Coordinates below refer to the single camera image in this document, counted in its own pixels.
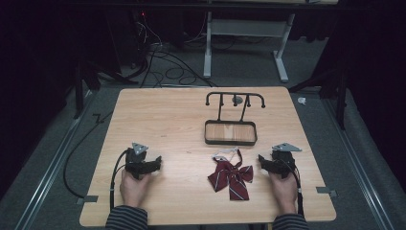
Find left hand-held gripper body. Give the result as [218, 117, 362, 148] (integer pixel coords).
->
[124, 142, 149, 180]

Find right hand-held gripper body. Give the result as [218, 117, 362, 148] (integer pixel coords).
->
[271, 142, 303, 179]

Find dark red striped bow tie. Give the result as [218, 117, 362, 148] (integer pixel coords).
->
[207, 147, 254, 201]

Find black rack with wooden tray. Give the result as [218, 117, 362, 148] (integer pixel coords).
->
[204, 91, 266, 147]

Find person's left hand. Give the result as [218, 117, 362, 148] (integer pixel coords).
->
[119, 171, 153, 209]

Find person's right hand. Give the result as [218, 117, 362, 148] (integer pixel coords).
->
[268, 172, 300, 215]

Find grey tape piece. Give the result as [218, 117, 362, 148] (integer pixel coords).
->
[315, 186, 338, 197]
[76, 195, 99, 206]

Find black metal stand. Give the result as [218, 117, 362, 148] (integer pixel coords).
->
[74, 59, 139, 120]
[288, 61, 350, 130]

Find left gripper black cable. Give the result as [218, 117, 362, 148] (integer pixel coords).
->
[109, 149, 129, 213]

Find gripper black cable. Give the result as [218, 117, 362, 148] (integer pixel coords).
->
[281, 158, 305, 217]
[109, 149, 129, 213]

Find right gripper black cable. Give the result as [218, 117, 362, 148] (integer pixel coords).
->
[281, 158, 305, 217]

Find long black floor cable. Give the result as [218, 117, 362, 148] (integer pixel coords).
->
[62, 109, 114, 199]

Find metal floor rail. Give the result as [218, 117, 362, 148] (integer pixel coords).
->
[13, 92, 97, 230]
[321, 98, 397, 230]

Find black cables on floor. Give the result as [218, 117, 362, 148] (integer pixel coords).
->
[137, 49, 218, 89]

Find white cable bundle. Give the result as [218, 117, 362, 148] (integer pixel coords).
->
[137, 13, 165, 52]

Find white metal desk frame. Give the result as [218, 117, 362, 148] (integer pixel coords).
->
[203, 11, 297, 83]

